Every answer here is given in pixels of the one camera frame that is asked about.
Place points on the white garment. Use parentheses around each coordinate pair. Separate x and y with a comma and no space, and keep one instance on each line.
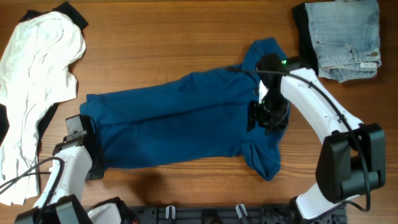
(34,76)

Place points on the black folded garment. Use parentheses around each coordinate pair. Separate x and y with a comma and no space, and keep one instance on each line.
(305,46)

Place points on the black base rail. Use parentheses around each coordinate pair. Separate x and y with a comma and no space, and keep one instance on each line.
(230,214)

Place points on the folded light blue jeans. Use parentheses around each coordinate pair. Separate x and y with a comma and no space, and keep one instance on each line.
(345,38)

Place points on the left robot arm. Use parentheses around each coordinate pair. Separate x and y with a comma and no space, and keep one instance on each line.
(76,159)

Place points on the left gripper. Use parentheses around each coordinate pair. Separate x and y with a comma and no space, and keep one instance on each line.
(97,173)

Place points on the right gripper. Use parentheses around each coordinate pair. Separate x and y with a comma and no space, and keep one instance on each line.
(254,114)

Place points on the blue polo shirt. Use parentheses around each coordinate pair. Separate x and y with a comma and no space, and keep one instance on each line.
(203,114)

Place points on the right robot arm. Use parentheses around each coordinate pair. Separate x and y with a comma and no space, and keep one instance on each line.
(352,160)

